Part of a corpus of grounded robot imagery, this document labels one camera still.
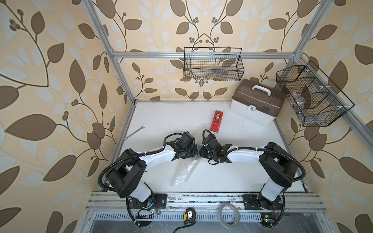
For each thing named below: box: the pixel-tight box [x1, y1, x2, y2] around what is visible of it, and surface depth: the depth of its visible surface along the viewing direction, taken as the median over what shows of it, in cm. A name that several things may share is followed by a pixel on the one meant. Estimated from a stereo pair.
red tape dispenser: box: [209, 110, 224, 133], surface depth 104 cm
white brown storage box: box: [230, 78, 287, 127], surface depth 99 cm
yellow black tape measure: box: [183, 207, 197, 226], surface depth 69 cm
